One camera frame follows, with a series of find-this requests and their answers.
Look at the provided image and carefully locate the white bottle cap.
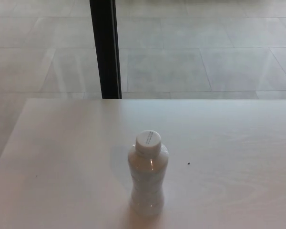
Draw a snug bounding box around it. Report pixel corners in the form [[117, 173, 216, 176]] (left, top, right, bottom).
[[135, 130, 162, 157]]

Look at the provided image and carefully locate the white plastic bottle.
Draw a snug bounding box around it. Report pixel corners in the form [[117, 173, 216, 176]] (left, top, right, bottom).
[[127, 144, 170, 215]]

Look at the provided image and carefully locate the black vertical window post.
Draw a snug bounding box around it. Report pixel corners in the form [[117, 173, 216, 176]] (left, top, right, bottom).
[[90, 0, 123, 99]]

